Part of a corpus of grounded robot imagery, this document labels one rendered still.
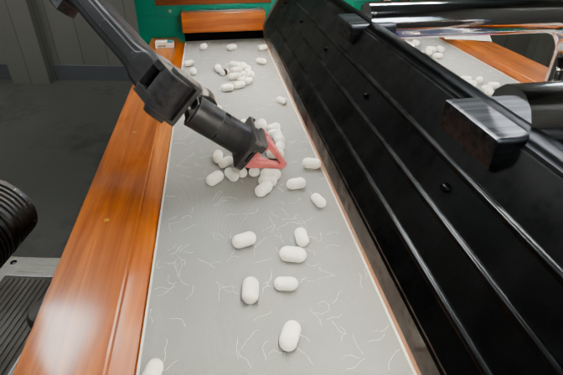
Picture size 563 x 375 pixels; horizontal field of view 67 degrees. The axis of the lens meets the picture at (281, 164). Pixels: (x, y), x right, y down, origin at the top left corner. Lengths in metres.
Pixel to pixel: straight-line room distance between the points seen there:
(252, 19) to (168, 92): 0.96
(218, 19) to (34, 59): 2.38
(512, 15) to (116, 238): 0.55
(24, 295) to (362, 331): 0.75
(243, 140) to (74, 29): 3.05
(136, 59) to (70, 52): 3.03
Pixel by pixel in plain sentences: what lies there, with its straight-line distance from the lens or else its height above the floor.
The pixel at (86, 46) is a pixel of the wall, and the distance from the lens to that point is 3.70.
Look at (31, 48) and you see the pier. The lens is 3.79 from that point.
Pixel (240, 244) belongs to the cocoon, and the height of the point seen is 0.75.
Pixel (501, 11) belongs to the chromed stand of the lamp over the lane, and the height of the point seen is 1.12.
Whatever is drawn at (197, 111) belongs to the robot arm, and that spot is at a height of 0.89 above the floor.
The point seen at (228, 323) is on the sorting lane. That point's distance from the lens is 0.55.
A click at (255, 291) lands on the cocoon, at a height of 0.76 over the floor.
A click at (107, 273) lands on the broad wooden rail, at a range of 0.61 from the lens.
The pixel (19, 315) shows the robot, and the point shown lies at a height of 0.48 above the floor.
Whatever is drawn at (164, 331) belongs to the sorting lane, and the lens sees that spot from 0.56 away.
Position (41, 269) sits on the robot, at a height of 0.47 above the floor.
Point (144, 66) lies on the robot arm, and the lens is 0.74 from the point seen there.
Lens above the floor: 1.17
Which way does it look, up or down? 31 degrees down
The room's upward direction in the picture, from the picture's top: straight up
